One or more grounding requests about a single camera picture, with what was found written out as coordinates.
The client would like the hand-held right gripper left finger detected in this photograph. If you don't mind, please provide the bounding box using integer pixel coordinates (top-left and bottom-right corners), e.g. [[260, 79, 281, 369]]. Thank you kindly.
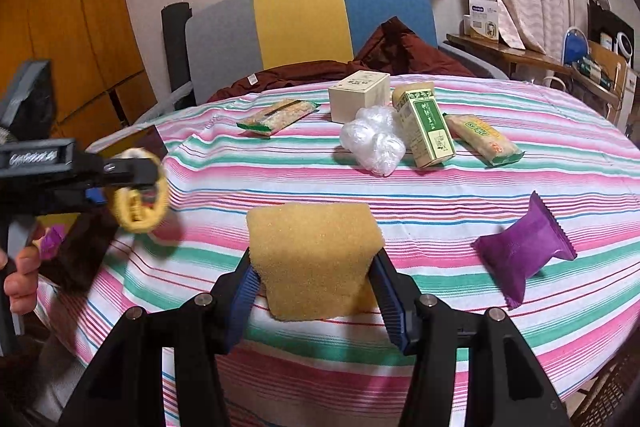
[[60, 247, 261, 427]]

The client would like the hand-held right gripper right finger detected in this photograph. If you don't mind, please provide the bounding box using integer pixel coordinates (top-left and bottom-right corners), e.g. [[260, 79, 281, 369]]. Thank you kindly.
[[370, 247, 571, 427]]

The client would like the dark brown storage box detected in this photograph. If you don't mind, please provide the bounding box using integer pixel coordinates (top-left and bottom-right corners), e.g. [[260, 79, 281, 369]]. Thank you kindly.
[[47, 124, 169, 290]]

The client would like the yellow sponge block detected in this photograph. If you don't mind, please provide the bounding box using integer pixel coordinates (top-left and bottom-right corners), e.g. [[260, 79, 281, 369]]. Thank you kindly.
[[245, 203, 386, 323], [391, 82, 436, 105]]

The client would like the clear plastic wrap ball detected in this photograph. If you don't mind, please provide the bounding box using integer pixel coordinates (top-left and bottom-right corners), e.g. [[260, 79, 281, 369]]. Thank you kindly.
[[340, 106, 407, 176]]

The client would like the person's left hand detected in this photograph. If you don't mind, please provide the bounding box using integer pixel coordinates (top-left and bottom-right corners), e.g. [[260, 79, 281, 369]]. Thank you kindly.
[[0, 219, 47, 315]]

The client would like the purple snack packet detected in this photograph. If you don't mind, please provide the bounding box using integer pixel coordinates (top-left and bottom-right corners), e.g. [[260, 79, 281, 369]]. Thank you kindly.
[[471, 191, 577, 309], [39, 224, 67, 259]]

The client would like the striped tablecloth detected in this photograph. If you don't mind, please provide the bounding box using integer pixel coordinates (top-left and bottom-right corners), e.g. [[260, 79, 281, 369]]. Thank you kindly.
[[35, 74, 640, 427]]

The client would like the green cracker packet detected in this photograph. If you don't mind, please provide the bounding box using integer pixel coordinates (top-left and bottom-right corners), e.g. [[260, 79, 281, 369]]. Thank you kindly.
[[236, 98, 321, 138]]

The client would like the orange wooden wardrobe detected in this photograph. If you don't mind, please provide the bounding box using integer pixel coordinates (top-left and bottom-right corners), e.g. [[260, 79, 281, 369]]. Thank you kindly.
[[0, 0, 161, 142]]

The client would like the green and cream tall box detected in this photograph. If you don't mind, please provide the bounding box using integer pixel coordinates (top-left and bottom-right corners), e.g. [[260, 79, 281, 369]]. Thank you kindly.
[[392, 88, 457, 168]]

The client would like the orange snack packet right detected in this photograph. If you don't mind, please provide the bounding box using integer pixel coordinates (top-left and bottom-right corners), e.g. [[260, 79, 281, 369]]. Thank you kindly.
[[444, 114, 526, 168]]

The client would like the cream square box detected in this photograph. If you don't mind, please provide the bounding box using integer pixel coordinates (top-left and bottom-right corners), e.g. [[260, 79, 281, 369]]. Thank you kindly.
[[328, 71, 391, 125]]

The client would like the grey yellow blue chair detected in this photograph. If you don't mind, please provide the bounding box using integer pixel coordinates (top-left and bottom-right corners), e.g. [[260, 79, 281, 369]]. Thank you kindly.
[[185, 0, 511, 105]]

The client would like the dark red garment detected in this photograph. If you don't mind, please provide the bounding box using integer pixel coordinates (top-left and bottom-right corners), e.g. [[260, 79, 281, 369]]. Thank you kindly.
[[207, 17, 493, 104]]

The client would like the wooden shelf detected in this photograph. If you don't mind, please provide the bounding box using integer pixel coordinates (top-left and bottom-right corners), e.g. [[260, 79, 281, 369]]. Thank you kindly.
[[446, 33, 626, 108]]

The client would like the white box with blue label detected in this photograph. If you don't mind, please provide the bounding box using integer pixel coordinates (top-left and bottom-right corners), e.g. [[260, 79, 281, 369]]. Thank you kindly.
[[462, 0, 501, 42]]

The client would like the cardboard box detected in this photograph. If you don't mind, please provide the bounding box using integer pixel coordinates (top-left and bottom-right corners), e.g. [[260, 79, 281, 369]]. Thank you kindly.
[[570, 39, 627, 108]]

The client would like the blue round object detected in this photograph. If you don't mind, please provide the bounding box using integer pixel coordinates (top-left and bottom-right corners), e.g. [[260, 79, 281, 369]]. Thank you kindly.
[[562, 27, 591, 68]]

